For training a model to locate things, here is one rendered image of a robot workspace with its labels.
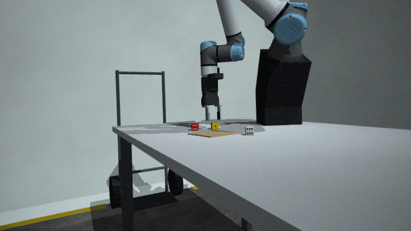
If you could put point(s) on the yellow die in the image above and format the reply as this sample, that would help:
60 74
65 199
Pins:
214 125

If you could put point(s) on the tan mat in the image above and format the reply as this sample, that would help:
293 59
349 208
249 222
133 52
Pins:
213 133

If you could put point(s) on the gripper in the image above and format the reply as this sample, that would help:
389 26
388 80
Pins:
210 89

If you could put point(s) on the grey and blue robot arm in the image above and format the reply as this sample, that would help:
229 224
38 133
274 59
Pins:
287 25

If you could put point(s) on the red die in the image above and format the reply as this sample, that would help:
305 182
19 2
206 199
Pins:
195 126

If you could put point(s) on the grey die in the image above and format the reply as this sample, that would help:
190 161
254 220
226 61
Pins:
249 130

